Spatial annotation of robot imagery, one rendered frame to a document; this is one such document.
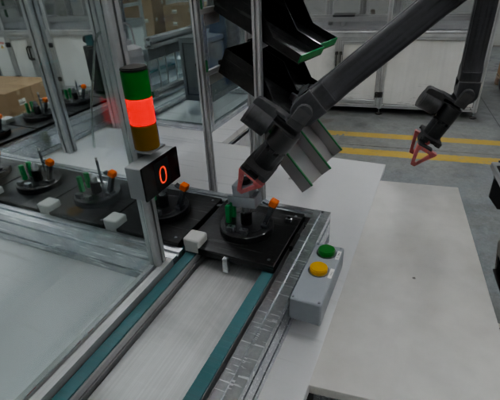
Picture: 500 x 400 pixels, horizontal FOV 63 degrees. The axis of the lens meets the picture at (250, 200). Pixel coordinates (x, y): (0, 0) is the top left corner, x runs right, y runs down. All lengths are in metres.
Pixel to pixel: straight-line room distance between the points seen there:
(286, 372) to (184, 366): 0.20
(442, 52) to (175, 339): 4.43
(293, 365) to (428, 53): 4.32
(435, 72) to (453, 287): 3.99
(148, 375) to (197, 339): 0.11
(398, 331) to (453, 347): 0.11
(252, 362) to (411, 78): 4.43
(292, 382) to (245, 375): 0.14
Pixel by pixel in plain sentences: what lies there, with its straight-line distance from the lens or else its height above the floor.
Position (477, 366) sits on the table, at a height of 0.86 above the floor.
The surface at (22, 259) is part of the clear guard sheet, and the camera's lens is 0.72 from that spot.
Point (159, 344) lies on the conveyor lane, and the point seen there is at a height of 0.92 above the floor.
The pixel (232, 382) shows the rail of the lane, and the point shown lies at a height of 0.95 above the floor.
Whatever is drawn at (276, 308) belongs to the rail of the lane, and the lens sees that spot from 0.86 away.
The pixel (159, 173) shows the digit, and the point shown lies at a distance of 0.84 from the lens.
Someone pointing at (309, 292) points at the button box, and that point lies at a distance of 0.89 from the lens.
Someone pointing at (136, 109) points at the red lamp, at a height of 1.34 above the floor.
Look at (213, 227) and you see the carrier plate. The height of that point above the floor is 0.97.
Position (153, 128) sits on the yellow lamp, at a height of 1.30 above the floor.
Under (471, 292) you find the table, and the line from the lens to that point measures 1.14.
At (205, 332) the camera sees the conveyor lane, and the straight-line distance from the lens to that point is 0.88.
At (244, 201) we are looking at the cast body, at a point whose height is 1.07.
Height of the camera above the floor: 1.57
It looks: 30 degrees down
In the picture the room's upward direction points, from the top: 3 degrees counter-clockwise
